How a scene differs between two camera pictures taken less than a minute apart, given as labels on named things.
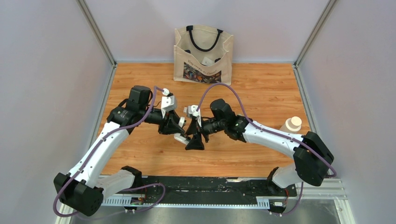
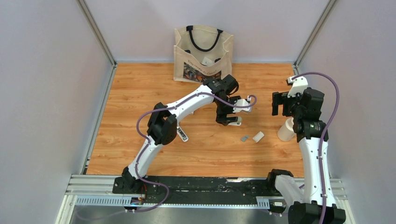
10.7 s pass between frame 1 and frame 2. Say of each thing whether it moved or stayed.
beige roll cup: stayed
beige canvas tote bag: stayed
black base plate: stayed
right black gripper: moved
